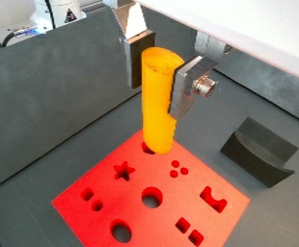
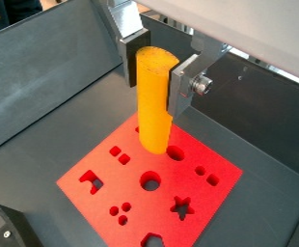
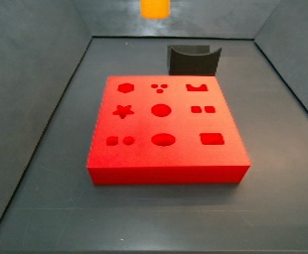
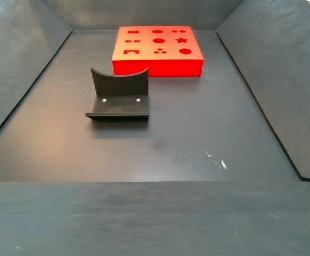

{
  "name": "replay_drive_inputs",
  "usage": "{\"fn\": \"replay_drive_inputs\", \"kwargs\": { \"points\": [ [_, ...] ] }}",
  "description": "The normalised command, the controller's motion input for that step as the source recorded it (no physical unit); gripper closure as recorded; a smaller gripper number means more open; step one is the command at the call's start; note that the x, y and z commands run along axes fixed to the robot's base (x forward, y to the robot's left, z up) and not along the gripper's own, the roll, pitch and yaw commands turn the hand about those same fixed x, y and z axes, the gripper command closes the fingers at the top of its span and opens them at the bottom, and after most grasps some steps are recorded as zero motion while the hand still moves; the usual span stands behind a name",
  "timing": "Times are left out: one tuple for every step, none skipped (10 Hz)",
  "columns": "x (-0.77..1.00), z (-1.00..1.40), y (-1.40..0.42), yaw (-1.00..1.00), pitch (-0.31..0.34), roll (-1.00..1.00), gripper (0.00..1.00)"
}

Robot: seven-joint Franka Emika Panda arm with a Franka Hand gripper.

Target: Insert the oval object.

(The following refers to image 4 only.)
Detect red shape sorter box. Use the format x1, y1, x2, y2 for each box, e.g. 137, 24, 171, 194
112, 26, 205, 77

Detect black curved holder bracket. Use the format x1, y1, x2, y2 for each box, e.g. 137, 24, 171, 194
86, 69, 150, 120

